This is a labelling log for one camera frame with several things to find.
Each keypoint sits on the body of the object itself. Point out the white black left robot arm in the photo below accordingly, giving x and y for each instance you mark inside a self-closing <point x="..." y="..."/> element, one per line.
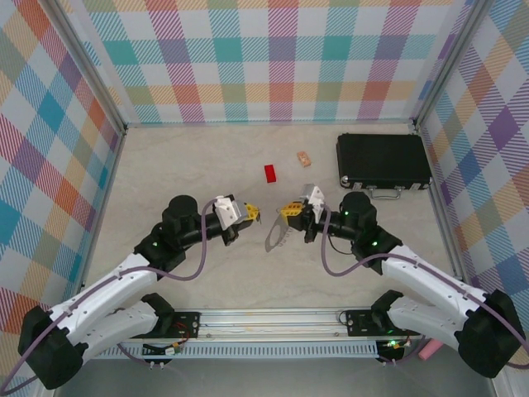
<point x="103" y="293"/>

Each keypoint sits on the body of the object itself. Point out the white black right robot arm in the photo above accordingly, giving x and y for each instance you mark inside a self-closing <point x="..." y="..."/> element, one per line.
<point x="434" y="285"/>

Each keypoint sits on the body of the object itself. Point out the red plastic block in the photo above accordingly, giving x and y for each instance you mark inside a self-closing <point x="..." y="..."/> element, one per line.
<point x="271" y="173"/>

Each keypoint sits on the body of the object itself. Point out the small orange eraser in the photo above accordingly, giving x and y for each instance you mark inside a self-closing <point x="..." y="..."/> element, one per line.
<point x="304" y="159"/>

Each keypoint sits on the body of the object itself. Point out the black carrying case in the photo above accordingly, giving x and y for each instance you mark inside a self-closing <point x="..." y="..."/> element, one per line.
<point x="380" y="159"/>

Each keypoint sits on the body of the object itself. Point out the black connector with green light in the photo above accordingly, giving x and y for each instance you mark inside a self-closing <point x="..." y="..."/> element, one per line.
<point x="388" y="351"/>

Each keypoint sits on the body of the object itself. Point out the pink foam cylinder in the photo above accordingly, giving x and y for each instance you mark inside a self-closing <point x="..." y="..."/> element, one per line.
<point x="430" y="350"/>

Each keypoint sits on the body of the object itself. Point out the grey metal shelf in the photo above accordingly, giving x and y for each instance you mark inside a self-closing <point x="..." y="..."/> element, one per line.
<point x="268" y="380"/>

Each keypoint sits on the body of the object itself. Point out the aluminium side rail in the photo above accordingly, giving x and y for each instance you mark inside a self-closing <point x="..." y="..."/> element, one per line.
<point x="111" y="178"/>
<point x="445" y="211"/>

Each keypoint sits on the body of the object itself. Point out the aluminium back rail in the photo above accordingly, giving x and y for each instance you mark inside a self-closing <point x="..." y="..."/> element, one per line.
<point x="268" y="123"/>

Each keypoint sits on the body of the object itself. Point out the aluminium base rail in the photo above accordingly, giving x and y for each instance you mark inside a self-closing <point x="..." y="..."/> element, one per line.
<point x="268" y="322"/>

